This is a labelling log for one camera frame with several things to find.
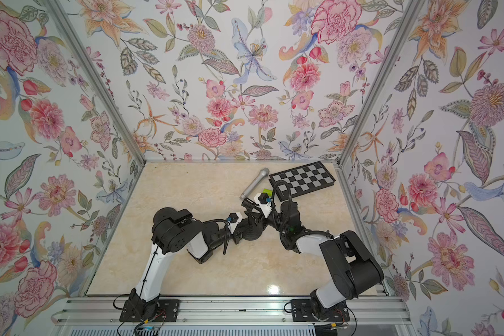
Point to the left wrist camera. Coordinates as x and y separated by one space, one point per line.
234 219

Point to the silver microphone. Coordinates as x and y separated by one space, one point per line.
261 175

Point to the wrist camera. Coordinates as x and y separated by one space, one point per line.
234 219
264 202

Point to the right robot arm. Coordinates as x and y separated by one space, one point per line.
352 268

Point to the green cylinder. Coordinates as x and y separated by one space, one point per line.
268 192

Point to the black checkered chess box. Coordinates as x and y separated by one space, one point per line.
302 180

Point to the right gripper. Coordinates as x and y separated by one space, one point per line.
265 221

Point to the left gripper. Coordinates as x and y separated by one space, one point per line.
236 235

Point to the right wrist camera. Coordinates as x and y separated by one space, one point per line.
264 202

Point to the black stand pole with clip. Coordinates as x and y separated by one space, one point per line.
252 212

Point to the black round stand base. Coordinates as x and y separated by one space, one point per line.
251 230

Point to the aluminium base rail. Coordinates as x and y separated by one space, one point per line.
233 315

